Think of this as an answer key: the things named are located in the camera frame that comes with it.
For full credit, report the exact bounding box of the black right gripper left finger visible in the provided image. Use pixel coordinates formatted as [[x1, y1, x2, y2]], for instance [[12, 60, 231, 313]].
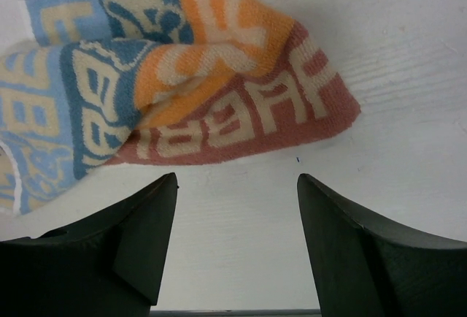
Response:
[[1, 173, 178, 316]]

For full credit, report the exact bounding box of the aluminium mounting rail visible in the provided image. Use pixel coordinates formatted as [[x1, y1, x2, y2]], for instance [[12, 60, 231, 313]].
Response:
[[149, 309, 322, 317]]

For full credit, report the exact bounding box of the orange blue printed towel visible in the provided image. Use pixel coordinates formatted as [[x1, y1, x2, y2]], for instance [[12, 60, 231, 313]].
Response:
[[1, 0, 360, 215]]

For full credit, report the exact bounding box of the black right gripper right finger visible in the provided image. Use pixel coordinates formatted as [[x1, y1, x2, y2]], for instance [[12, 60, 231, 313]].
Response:
[[297, 174, 466, 316]]

